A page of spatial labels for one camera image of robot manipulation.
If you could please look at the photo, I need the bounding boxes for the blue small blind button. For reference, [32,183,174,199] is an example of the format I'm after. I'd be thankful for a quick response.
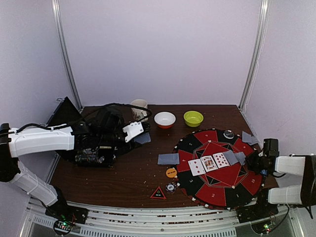
[260,170,268,177]

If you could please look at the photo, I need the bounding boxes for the dealt card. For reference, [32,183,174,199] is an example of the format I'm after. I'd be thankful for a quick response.
[241,131,258,146]
[158,153,180,165]

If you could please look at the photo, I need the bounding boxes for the face-down card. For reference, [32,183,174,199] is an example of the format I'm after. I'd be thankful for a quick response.
[223,150,239,165]
[235,152,246,165]

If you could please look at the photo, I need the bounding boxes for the blue grey cloth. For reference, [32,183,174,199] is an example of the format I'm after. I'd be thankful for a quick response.
[133,132,151,144]

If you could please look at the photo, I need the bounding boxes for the nine of diamonds card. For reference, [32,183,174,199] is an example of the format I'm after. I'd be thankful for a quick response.
[213,153,230,168]

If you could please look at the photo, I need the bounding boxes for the black round dealer puck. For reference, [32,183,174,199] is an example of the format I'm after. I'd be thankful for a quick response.
[223,130,235,139]

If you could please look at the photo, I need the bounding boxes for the king face card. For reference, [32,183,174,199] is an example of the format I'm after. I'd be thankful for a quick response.
[200,156,218,172]

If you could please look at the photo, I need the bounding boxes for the three of diamonds card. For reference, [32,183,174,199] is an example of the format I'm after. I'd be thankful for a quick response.
[188,159,206,176]

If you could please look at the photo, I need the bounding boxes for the orange big blind button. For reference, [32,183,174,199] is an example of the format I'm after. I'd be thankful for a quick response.
[165,168,177,178]

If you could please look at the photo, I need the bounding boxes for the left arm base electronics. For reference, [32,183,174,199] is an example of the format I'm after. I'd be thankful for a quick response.
[45,205,88,236]

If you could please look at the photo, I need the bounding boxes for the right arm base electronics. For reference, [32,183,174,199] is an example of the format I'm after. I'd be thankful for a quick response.
[237,190,278,235]

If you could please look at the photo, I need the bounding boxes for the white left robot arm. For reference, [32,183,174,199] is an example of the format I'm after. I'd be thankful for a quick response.
[0,106,142,219]

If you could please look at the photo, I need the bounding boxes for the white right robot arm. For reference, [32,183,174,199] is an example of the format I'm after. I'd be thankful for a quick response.
[246,138,316,218]

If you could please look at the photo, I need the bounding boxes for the front poker chip stacks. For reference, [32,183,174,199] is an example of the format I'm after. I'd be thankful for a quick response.
[75,148,105,164]

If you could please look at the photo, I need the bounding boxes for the ceramic coral pattern mug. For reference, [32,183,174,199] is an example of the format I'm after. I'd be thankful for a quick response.
[130,99,148,122]

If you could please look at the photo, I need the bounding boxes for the red black poker mat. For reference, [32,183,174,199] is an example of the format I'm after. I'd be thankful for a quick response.
[173,128,265,209]

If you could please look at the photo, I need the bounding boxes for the black poker chip case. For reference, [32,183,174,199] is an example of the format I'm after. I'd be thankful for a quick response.
[47,97,128,167]

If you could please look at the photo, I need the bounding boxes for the white orange bowl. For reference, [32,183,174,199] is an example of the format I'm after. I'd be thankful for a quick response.
[154,112,176,129]

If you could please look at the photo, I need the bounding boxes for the black red triangular all-in marker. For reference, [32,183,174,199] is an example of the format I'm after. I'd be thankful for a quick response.
[150,186,166,199]

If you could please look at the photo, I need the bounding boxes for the lime green bowl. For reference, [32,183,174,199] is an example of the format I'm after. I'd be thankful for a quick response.
[183,111,204,127]

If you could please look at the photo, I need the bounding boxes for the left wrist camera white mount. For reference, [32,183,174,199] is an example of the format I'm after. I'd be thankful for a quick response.
[122,122,144,143]

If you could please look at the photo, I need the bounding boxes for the aluminium front table rail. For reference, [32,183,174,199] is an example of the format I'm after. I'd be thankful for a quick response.
[26,194,298,237]

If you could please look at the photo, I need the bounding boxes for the right aluminium frame post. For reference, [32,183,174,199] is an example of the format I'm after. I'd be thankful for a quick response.
[239,0,270,113]

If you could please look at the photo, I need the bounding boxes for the aluminium frame post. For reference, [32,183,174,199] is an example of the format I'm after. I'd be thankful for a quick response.
[51,0,83,111]
[239,0,270,113]

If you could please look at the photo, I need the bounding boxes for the left aluminium frame post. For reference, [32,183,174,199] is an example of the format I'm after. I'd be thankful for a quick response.
[51,0,83,111]

